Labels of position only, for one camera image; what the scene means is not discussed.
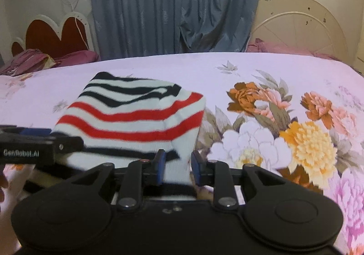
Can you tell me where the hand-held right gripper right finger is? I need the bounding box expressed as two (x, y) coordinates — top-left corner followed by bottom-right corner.
(191, 151), (274, 212)

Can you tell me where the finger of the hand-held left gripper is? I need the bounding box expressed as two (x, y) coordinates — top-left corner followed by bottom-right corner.
(53, 136), (85, 159)
(0, 125), (59, 142)

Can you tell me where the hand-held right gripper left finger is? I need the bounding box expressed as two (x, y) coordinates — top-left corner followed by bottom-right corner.
(85, 149), (167, 212)

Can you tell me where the striped red black white sweater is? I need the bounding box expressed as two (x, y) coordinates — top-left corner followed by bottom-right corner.
(23, 71), (207, 201)

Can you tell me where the person's left hand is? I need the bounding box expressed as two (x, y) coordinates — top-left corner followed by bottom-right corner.
(0, 171), (10, 205)

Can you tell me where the folded purple quilt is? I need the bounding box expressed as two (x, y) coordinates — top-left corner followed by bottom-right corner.
(0, 48), (56, 77)

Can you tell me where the purple pillow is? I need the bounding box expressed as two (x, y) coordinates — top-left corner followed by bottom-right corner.
(54, 50), (101, 67)

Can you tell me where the pink floral bedsheet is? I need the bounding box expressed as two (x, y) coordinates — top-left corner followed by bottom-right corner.
(0, 52), (364, 255)

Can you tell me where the red heart-shaped headboard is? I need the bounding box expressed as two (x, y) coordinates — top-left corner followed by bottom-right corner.
(11, 14), (98, 60)

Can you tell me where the pink crumpled cloth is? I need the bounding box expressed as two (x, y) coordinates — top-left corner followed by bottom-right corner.
(246, 38), (339, 61)

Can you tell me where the blue grey curtain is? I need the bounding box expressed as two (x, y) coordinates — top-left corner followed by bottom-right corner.
(88, 0), (263, 61)

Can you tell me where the cream round headboard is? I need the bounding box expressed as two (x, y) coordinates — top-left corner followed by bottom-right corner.
(250, 0), (349, 60)

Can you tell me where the white hanging cable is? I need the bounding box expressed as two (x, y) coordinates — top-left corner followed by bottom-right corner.
(61, 0), (89, 45)

